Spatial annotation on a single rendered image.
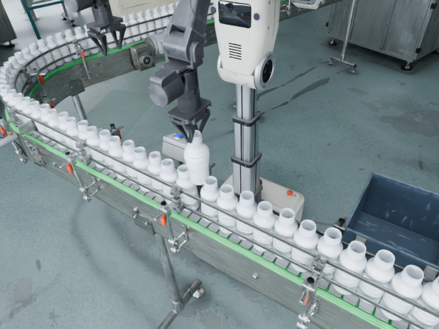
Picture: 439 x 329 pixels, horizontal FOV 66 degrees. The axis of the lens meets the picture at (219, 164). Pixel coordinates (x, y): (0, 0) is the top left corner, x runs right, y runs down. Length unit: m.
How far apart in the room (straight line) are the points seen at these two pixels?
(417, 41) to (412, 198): 3.17
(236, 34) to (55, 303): 1.77
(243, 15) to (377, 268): 0.95
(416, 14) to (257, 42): 3.15
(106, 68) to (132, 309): 1.50
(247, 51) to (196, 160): 0.61
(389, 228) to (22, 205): 2.48
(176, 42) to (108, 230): 1.88
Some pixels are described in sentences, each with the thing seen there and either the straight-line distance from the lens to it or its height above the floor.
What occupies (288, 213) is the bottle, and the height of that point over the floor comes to 1.15.
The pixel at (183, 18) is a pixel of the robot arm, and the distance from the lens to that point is 0.77.
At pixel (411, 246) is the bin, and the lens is 1.48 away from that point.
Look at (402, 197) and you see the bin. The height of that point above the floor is 0.88.
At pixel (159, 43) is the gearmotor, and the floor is 1.01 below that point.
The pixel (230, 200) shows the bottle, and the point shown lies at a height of 1.13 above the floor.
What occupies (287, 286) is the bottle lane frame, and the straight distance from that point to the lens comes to 1.01.
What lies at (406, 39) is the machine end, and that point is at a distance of 4.46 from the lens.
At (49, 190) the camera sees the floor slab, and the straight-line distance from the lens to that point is 2.98.
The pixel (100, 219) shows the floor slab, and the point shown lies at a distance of 2.58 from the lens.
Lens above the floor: 1.82
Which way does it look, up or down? 41 degrees down
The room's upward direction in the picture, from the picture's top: 4 degrees counter-clockwise
